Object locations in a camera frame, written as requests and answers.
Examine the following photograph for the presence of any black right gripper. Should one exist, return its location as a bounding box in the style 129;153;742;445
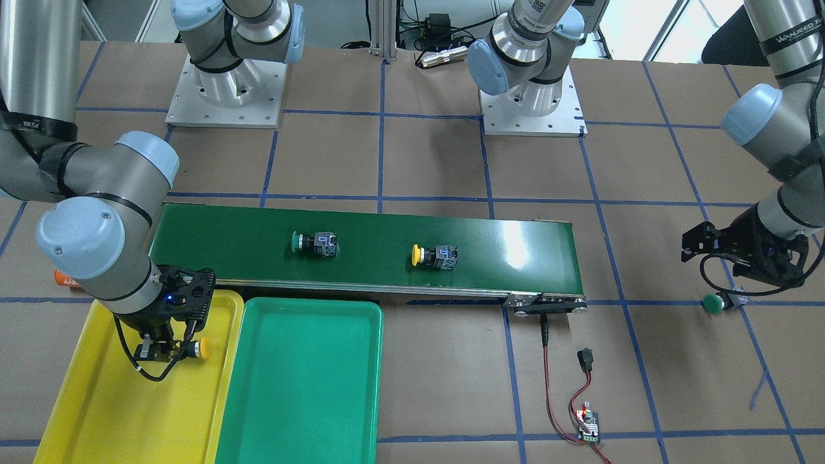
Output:
116;265;217;362

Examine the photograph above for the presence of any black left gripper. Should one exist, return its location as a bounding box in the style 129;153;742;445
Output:
681;206;808;287

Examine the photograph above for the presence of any green push button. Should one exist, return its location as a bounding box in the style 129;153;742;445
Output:
701;287;750;314
291;230;338;256

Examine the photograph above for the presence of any yellow push button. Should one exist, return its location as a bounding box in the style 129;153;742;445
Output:
411;244;458;270
180;337;212;360

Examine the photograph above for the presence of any orange cylinder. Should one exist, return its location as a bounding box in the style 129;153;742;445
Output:
53;269;81;291

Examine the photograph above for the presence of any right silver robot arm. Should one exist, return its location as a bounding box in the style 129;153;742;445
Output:
2;1;306;363

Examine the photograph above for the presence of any yellow plastic tray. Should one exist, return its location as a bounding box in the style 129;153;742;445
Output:
34;290;244;463

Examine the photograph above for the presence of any green plastic tray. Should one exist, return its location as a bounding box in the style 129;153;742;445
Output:
215;297;383;463

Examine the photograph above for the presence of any green conveyor belt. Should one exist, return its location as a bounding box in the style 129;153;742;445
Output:
150;203;587;315

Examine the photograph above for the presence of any small motor controller board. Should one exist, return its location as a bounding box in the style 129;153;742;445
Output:
575;408;601;445

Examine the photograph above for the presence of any red black power cable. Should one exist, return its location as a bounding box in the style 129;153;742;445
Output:
539;314;613;464

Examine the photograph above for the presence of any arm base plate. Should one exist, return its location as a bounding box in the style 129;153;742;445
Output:
166;59;289;130
478;68;588;137

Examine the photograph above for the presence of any aluminium frame post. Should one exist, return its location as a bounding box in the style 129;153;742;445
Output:
366;1;400;63

